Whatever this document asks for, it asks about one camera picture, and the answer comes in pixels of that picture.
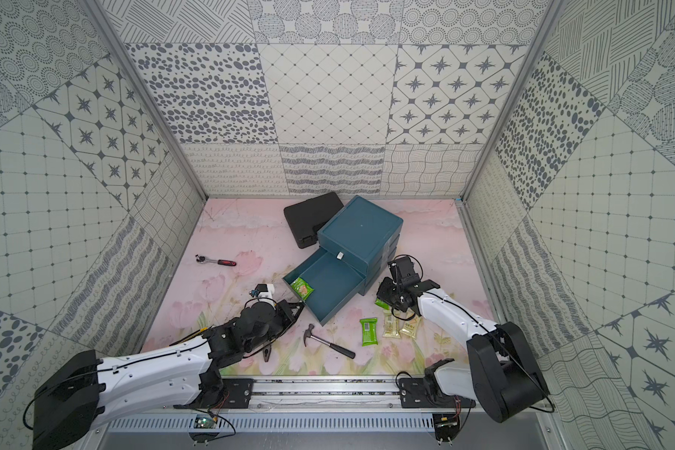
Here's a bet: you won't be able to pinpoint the green cookie packet front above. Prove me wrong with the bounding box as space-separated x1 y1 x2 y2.
291 277 314 301

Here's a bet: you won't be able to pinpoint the green cookie packet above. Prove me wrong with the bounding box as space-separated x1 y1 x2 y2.
375 299 391 311
360 318 378 347
291 277 314 301

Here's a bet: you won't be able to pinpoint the yellow cookie packet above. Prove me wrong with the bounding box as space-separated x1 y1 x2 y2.
382 312 401 339
399 315 422 339

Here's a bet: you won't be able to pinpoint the teal drawer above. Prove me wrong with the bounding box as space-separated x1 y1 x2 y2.
282 249 366 326

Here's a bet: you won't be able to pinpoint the teal drawer cabinet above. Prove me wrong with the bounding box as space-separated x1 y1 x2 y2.
317 196 403 296

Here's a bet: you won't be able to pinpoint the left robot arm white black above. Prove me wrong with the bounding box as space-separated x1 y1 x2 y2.
28 300 305 449

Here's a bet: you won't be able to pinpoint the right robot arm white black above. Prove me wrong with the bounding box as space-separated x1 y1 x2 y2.
377 255 555 423

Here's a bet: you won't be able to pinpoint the black claw hammer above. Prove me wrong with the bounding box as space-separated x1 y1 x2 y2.
303 324 356 359

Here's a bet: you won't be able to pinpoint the yellow black pliers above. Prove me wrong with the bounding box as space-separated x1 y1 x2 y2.
262 345 273 363

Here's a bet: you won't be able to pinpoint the black plastic case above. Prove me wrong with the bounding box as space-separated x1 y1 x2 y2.
283 191 343 249

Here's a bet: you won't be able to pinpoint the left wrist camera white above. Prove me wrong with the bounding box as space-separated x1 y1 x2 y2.
250 283 275 302

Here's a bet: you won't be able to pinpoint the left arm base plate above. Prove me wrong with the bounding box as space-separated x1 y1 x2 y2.
187 378 255 410

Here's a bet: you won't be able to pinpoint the aluminium mounting rail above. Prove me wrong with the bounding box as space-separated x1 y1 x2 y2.
92 375 558 414

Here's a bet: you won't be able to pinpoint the red handled ratchet wrench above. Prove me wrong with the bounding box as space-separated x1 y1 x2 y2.
195 255 237 267

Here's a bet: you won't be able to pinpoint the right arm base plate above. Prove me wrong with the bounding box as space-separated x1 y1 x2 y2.
396 377 476 410

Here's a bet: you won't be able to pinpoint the white slotted cable duct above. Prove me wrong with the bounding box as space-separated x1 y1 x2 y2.
108 412 434 434

